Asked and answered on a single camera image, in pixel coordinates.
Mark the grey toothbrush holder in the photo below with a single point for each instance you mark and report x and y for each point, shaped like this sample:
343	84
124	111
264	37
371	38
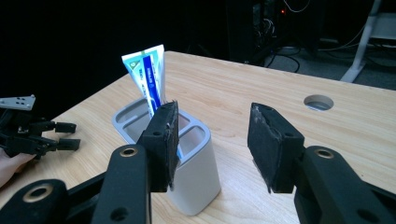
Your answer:
194	183

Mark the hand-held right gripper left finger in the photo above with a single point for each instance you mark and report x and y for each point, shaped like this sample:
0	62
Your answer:
162	146

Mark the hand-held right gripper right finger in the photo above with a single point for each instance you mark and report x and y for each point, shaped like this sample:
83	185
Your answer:
274	149

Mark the blue white toothpaste tube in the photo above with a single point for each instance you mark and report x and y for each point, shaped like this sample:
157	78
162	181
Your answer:
149	74

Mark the black computer tower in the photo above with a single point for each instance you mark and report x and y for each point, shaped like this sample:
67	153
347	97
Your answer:
267	21

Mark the white stand leg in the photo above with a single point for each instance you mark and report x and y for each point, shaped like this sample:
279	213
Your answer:
361	49

